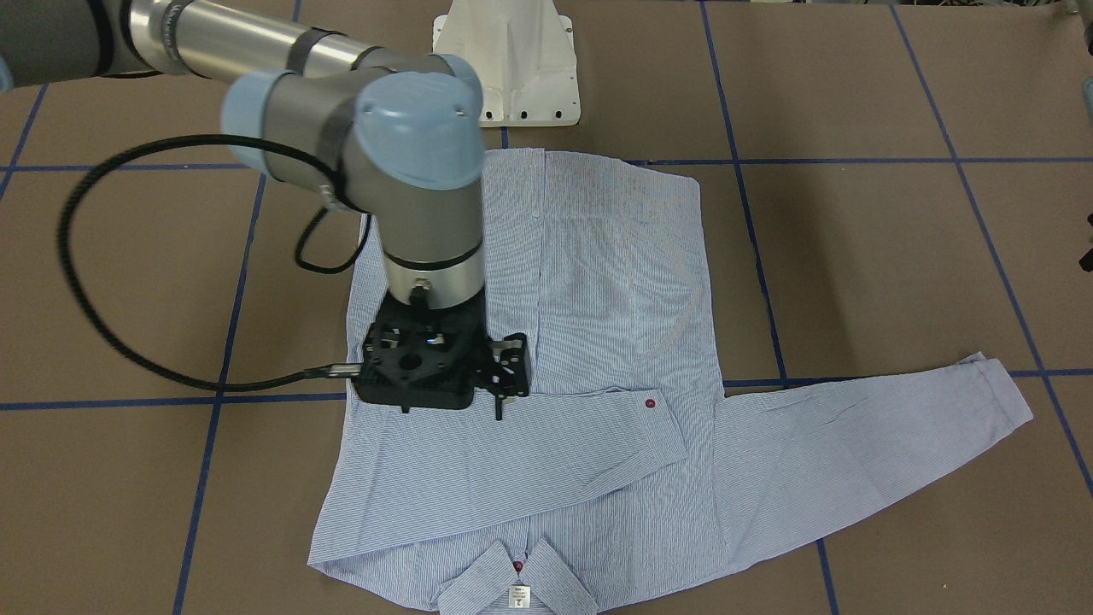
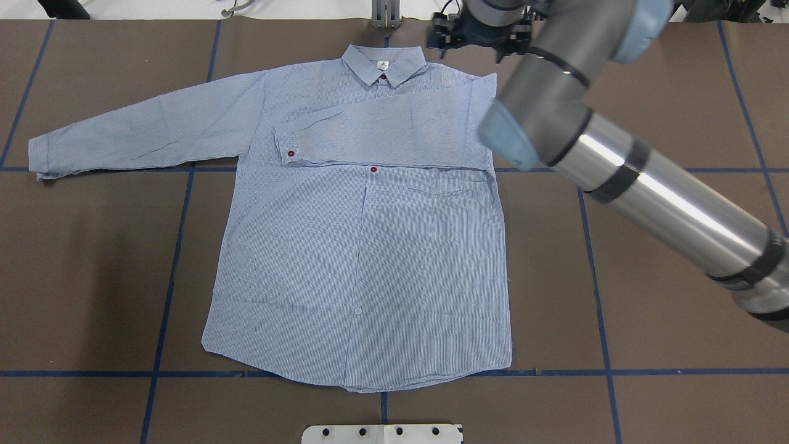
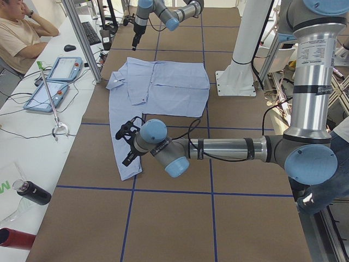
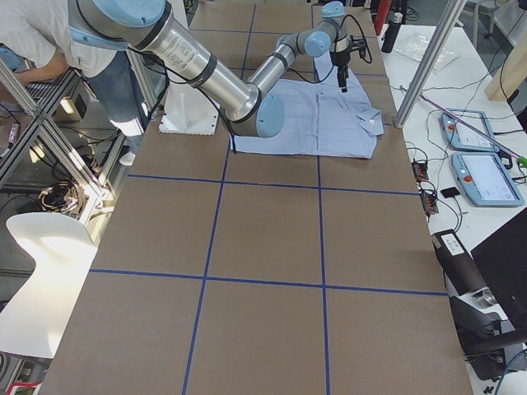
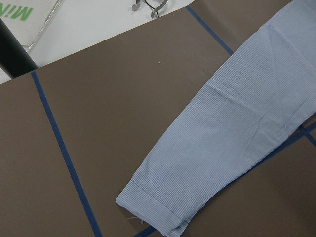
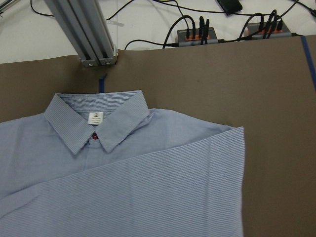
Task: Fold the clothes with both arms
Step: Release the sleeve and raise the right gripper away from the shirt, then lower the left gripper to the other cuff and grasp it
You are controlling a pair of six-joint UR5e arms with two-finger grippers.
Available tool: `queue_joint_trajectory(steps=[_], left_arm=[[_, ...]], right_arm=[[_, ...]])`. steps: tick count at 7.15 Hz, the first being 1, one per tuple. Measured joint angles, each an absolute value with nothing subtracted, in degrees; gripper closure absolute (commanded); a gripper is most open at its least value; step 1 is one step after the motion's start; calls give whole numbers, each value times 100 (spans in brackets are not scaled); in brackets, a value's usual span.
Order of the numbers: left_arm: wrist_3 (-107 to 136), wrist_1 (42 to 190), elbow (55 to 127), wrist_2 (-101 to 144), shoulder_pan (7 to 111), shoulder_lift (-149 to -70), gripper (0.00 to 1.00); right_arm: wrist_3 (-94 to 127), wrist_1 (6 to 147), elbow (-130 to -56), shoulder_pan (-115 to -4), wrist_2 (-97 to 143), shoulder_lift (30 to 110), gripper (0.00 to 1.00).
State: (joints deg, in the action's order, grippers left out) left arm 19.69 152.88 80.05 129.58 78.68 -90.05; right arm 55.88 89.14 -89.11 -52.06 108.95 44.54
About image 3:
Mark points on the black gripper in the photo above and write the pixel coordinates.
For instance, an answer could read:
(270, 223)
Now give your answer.
(138, 30)
(132, 150)

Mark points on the light blue striped shirt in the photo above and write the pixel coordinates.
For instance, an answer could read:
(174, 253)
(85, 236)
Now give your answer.
(156, 88)

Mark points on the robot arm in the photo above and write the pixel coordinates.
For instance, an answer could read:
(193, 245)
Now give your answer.
(171, 19)
(303, 150)

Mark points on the black keyboard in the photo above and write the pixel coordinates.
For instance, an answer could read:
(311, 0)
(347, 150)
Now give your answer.
(90, 33)

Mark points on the black computer mouse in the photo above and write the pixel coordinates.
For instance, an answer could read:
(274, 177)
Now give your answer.
(68, 48)

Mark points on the upper teach pendant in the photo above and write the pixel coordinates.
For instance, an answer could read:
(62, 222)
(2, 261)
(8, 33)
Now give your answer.
(65, 69)

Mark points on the teach pendant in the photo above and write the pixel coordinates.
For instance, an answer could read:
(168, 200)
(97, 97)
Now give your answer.
(39, 101)
(65, 69)

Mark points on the reacher grabber tool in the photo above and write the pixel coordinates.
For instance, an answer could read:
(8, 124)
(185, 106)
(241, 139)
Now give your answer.
(59, 125)

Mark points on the lower teach pendant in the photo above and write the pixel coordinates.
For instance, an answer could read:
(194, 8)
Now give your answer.
(39, 101)

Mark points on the black water bottle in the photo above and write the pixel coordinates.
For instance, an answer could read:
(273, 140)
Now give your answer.
(32, 192)

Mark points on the seated person beige shirt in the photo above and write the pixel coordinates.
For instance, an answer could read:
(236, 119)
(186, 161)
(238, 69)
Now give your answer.
(21, 30)

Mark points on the red cylinder bottle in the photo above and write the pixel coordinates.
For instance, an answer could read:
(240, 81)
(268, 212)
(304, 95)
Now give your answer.
(16, 239)

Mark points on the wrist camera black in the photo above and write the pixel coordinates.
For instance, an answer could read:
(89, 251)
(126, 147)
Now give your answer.
(128, 131)
(128, 19)

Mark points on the aluminium frame column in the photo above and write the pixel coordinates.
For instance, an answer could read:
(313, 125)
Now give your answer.
(82, 39)

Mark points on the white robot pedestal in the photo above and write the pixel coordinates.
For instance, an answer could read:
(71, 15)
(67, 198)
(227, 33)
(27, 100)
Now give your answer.
(237, 79)

